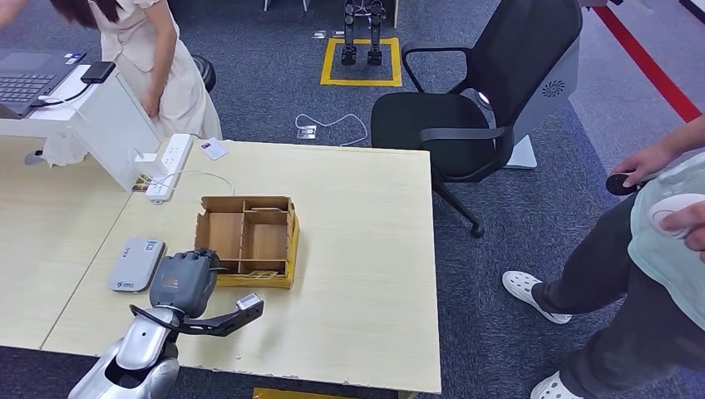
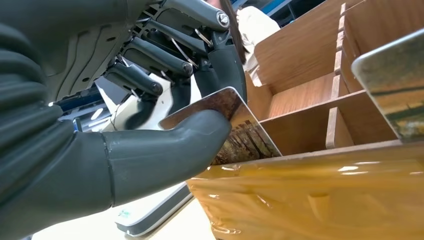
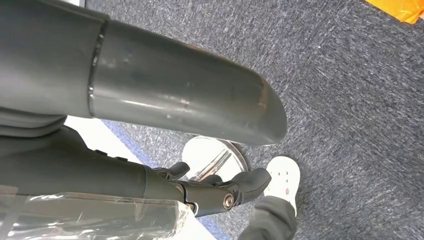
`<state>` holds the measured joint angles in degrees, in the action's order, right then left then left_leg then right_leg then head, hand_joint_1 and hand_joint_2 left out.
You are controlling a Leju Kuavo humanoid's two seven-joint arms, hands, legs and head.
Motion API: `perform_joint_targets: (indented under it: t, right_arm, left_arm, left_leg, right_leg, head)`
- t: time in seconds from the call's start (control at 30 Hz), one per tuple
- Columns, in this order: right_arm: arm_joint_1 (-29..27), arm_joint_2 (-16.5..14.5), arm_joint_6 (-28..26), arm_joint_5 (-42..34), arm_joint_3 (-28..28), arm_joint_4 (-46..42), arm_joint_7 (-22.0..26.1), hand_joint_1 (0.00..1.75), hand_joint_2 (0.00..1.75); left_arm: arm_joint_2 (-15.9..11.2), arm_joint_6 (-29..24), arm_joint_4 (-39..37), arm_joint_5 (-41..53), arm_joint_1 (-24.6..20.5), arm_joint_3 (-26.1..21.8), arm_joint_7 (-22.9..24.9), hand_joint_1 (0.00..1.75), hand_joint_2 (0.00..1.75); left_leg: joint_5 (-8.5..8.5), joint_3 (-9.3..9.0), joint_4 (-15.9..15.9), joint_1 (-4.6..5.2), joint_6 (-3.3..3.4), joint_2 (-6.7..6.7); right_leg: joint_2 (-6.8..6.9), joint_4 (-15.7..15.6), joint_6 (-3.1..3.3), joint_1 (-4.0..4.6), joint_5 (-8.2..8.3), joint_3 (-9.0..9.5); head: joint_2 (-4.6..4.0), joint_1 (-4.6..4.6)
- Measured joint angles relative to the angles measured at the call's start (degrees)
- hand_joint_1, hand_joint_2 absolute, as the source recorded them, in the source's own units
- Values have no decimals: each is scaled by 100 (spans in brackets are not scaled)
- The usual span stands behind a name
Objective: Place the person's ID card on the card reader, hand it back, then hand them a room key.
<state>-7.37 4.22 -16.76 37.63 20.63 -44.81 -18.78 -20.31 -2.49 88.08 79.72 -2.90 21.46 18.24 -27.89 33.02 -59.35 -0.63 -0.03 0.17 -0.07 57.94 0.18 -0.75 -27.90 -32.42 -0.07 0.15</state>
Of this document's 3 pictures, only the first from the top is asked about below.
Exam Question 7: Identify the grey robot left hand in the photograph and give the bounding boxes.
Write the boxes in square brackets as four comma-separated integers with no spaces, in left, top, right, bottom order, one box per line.
[148,249,220,321]

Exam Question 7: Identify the white ID card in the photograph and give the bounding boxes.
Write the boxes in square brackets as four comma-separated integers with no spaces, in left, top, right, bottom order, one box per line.
[199,137,229,161]

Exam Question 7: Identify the grey card reader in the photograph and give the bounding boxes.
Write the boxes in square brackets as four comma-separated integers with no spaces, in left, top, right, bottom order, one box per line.
[109,238,166,294]

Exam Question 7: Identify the person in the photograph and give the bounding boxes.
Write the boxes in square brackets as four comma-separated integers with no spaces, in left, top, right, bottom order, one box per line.
[502,114,705,399]
[49,0,224,142]

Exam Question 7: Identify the person's right hand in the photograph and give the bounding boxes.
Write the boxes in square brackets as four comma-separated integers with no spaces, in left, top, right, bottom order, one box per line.
[612,144,676,189]

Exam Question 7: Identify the person's left hand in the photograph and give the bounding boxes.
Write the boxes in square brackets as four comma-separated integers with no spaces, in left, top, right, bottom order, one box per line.
[659,200,705,263]

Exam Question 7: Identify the wooden compartment box yellow base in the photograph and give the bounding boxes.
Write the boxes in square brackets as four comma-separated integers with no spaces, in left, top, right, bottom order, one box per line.
[194,195,301,290]

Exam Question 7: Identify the white charger plug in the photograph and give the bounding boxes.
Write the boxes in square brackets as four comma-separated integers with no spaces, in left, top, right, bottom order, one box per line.
[133,152,167,177]

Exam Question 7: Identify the white power strip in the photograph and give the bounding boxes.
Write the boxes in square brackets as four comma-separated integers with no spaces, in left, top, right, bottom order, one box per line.
[145,133,195,205]

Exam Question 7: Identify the yellow tape strip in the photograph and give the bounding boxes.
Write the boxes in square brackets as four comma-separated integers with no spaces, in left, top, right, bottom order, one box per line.
[252,388,343,399]

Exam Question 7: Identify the white desk stand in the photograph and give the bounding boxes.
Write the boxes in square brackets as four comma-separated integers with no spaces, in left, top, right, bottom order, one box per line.
[0,65,164,192]

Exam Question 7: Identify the white crumpled bag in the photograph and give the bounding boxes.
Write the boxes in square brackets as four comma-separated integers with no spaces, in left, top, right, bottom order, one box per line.
[40,135,89,167]

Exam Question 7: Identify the black round stool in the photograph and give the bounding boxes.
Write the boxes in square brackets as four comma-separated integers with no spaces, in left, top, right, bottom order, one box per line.
[191,55,218,95]

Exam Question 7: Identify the black adapter hub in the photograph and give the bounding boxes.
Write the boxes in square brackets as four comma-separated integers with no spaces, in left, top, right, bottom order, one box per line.
[80,62,116,85]

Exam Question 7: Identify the dark grey laptop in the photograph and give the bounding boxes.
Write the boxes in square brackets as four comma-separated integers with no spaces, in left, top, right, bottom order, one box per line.
[0,50,87,120]

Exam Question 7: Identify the black office chair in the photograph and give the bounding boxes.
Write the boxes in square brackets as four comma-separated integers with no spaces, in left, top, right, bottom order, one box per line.
[370,0,584,239]

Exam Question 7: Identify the black robot legs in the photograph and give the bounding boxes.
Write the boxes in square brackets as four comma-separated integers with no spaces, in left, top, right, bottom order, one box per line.
[340,0,385,67]

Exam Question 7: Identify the white perforated shoe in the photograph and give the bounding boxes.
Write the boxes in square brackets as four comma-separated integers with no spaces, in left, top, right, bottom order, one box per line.
[530,372,582,399]
[502,270,574,326]

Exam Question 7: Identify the white grey floor machine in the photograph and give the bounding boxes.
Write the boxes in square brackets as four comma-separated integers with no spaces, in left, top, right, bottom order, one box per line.
[474,33,582,170]

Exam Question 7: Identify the black round controller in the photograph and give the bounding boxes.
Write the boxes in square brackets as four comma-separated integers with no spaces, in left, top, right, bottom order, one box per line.
[605,173,637,196]

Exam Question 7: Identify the white round controller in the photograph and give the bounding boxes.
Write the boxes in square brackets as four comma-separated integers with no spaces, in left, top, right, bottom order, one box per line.
[648,194,705,239]

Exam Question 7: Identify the red floor tape line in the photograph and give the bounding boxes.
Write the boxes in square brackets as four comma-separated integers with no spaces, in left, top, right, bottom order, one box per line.
[592,4,705,123]

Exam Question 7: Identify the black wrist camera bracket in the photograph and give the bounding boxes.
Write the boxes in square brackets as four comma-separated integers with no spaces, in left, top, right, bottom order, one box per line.
[129,293,265,338]

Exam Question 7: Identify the thin white charger cable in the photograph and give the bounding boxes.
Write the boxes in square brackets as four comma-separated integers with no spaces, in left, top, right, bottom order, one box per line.
[129,147,237,206]

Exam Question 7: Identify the black hub cable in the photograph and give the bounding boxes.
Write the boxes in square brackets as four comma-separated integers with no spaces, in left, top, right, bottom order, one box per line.
[30,83,92,109]

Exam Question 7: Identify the white floor cable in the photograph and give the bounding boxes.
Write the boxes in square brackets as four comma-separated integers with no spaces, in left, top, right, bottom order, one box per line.
[293,112,368,149]

